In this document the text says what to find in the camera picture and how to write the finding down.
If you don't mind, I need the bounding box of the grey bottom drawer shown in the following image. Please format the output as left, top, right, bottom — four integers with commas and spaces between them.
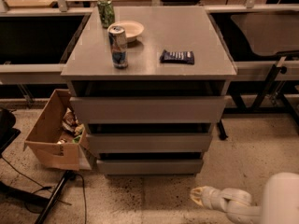
96, 152, 204, 175

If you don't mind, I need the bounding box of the grey drawer cabinet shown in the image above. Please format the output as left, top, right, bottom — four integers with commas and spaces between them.
61, 5, 237, 176

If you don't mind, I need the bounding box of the black floor cable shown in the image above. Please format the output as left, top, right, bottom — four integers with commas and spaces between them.
0, 154, 88, 224

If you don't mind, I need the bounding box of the grey middle drawer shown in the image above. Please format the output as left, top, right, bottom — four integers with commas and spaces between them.
87, 123, 212, 154

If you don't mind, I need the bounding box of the white paper bowl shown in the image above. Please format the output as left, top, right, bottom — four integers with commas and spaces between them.
111, 21, 144, 43

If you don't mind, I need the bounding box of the dark office chair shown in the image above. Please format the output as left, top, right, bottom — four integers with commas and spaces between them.
218, 10, 299, 141

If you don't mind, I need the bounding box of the grey top drawer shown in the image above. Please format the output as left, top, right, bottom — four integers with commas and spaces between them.
69, 80, 227, 124

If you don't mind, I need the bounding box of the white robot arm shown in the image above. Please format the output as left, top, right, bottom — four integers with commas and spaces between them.
190, 173, 299, 224

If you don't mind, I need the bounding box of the green drink can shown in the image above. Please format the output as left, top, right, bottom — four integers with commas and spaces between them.
97, 0, 115, 28

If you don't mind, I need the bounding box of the dark blue snack packet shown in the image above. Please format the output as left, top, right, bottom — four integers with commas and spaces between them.
160, 50, 194, 65

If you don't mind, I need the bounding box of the black chair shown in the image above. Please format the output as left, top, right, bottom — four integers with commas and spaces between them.
0, 108, 21, 155

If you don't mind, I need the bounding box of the black stand leg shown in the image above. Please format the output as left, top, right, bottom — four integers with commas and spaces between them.
35, 170, 75, 224

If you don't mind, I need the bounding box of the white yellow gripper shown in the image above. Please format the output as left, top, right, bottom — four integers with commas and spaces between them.
190, 186, 252, 213

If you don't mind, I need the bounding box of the blue silver drink can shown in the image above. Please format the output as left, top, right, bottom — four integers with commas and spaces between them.
107, 25, 128, 69

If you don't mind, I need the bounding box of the cardboard box with trash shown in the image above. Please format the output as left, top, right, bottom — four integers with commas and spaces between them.
24, 89, 95, 171

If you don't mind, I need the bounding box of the grey drawer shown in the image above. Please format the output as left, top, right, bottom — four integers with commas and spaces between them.
69, 80, 227, 124
96, 152, 204, 175
87, 123, 212, 154

